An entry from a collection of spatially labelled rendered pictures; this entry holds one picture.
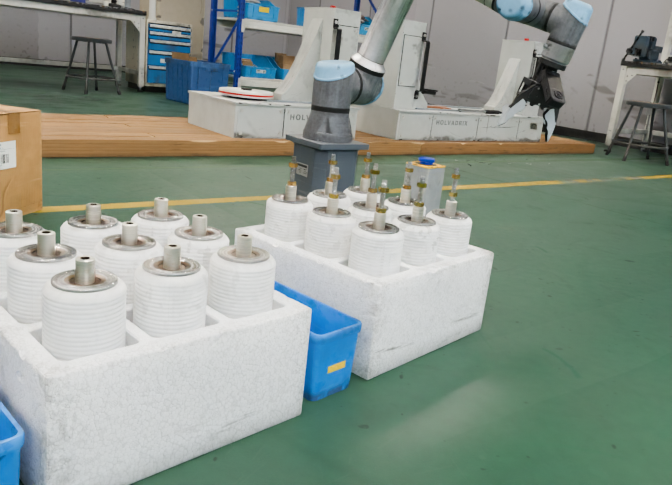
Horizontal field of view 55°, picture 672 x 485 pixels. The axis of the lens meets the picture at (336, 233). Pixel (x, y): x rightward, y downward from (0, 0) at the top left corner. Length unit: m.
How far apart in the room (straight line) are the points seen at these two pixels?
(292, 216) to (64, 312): 0.61
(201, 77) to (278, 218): 4.62
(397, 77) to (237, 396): 3.35
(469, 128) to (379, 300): 3.52
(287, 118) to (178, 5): 4.34
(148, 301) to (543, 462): 0.62
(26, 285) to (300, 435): 0.43
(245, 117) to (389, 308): 2.40
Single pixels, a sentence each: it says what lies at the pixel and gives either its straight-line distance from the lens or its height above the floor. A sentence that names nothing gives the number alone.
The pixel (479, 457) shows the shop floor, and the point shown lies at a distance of 1.03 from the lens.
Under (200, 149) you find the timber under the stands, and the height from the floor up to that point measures 0.03.
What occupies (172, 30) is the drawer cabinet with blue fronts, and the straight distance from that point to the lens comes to 6.87.
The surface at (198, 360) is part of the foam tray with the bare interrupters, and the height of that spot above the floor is 0.15.
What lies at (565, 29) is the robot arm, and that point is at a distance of 1.78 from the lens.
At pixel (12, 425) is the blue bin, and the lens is 0.82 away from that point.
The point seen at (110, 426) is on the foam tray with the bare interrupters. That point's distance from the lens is 0.85.
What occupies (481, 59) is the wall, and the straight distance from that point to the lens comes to 7.94.
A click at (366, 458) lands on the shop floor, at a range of 0.98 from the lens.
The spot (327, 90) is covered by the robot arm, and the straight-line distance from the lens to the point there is 1.91.
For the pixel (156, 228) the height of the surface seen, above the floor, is 0.24.
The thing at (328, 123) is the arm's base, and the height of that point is 0.35.
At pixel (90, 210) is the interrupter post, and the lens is 1.07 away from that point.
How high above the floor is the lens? 0.54
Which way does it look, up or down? 15 degrees down
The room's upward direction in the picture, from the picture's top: 6 degrees clockwise
